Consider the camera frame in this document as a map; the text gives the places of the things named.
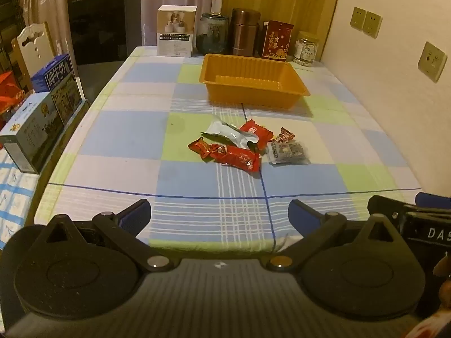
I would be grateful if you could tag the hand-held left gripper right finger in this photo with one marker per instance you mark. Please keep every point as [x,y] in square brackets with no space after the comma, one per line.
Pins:
[302,214]

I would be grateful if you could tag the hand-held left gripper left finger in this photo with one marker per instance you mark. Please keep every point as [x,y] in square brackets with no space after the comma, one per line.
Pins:
[135,215]

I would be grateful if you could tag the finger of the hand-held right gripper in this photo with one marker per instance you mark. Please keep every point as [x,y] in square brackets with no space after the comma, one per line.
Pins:
[384,207]
[431,199]

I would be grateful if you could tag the grey transparent snack packet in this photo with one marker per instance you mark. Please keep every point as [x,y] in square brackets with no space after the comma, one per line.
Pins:
[287,152]

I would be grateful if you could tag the brown red candy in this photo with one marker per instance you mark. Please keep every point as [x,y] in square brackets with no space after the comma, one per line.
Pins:
[287,135]

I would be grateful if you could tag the red snack packet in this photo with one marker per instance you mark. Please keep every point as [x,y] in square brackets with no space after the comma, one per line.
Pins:
[239,158]
[259,133]

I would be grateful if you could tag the small red candy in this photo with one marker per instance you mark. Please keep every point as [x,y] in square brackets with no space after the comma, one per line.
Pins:
[202,148]

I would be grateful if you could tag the white silver snack packet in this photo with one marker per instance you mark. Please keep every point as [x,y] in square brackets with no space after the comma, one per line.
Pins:
[225,132]

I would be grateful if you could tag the orange plastic tray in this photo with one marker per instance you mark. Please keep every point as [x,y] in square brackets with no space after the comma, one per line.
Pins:
[243,77]

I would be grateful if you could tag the person's right forearm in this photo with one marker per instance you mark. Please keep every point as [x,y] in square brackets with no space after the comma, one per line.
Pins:
[431,325]

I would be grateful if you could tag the person's right hand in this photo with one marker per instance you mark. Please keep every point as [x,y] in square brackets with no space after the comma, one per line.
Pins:
[444,281]

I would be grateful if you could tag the checked tablecloth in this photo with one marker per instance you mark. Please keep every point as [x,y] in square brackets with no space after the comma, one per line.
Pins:
[123,130]

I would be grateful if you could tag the blue white patterned cloth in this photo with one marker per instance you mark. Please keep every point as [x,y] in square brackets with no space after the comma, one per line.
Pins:
[16,200]

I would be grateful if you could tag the light blue milk carton box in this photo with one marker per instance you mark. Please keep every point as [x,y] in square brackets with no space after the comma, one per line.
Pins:
[30,130]

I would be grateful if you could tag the dark blue milk carton box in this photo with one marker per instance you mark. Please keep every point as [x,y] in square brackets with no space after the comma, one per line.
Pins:
[60,84]

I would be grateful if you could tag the yellow lid plastic jar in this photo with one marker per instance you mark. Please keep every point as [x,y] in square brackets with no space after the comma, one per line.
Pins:
[306,51]

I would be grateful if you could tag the red gold printed box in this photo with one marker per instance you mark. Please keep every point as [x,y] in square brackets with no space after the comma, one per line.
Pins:
[277,40]

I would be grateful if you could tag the red gift box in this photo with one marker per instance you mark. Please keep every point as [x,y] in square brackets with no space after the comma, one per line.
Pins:
[8,91]

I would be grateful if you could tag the white cardboard box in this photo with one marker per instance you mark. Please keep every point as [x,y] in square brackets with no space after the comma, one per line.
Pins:
[176,35]

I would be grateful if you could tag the black glossy appliance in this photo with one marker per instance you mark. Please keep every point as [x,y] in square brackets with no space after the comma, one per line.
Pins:
[104,28]

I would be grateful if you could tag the white chair back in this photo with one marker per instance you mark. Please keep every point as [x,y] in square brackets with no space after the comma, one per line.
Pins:
[38,51]

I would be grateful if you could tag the brown metal thermos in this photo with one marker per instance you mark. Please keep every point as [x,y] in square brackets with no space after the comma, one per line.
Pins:
[245,31]

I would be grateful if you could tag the dark green glass jar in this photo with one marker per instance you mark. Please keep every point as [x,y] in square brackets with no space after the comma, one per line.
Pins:
[213,37]

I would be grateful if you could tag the black folding rack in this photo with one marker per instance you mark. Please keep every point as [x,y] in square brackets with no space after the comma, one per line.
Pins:
[7,28]

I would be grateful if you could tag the beige wall outlet plate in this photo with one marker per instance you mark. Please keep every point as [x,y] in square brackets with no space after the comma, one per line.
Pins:
[432,61]

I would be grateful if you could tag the beige wall socket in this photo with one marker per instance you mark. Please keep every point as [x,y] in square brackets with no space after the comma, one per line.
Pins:
[372,24]
[357,17]

